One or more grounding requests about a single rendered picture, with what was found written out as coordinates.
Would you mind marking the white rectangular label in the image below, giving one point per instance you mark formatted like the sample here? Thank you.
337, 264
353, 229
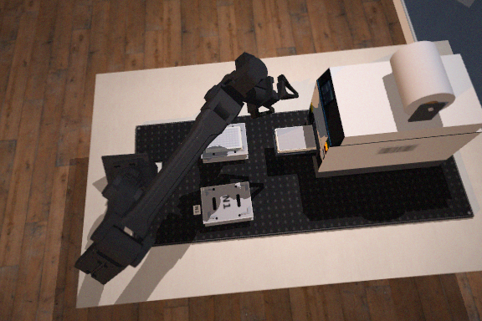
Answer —
196, 210

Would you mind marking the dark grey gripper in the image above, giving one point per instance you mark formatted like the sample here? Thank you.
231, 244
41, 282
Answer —
258, 97

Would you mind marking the white roll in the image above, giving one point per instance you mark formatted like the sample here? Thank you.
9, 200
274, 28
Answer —
420, 76

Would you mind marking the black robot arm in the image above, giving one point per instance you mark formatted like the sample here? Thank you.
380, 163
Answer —
223, 105

